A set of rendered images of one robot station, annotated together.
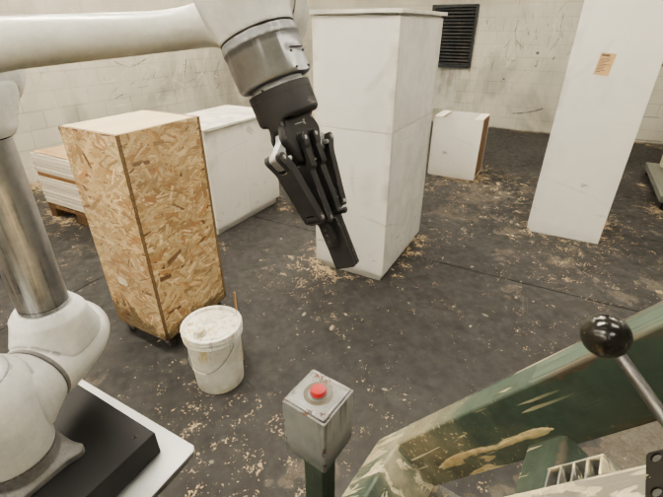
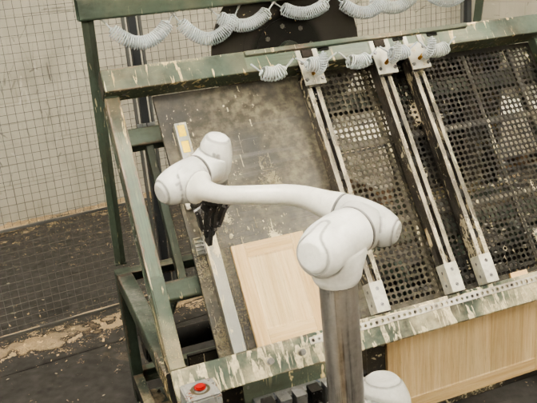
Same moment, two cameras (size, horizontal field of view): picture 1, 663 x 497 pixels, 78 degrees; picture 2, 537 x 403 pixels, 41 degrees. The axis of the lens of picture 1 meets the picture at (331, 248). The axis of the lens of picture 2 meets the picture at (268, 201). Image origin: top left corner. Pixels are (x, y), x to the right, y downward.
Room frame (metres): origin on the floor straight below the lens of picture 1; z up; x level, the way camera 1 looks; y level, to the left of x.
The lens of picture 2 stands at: (2.19, 1.47, 2.29)
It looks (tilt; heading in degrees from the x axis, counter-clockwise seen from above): 19 degrees down; 215
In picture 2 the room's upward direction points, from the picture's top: 5 degrees counter-clockwise
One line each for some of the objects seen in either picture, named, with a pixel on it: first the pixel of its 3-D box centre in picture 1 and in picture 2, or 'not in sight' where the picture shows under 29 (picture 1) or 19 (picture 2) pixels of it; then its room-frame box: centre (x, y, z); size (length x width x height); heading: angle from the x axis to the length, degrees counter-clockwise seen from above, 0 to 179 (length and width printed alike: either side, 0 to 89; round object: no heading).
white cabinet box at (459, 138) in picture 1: (458, 144); not in sight; (5.12, -1.60, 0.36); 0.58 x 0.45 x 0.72; 61
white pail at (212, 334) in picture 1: (216, 342); not in sight; (1.61, 0.59, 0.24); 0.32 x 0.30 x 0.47; 151
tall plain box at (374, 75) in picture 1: (375, 147); not in sight; (3.02, -0.33, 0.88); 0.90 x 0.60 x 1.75; 151
